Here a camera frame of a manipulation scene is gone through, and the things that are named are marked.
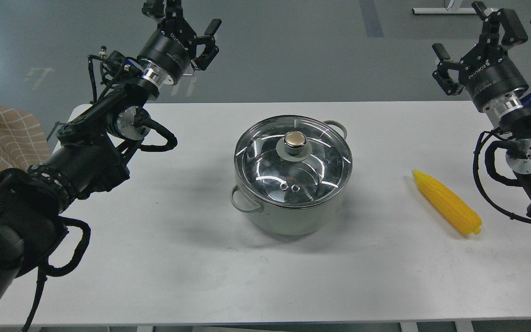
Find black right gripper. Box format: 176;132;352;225
432;1;529;112

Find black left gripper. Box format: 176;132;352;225
137;0;222;86

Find yellow corn cob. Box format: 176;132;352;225
412;170;482;236

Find glass pot lid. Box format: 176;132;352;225
233;115;353;208

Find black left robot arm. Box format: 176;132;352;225
0;0;222;332

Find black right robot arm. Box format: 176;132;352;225
432;1;531;224

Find grey steel cooking pot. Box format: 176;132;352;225
230;115;353;236

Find white table base bar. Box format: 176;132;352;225
411;7;476;15

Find beige checkered cloth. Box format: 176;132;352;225
0;106;51;172

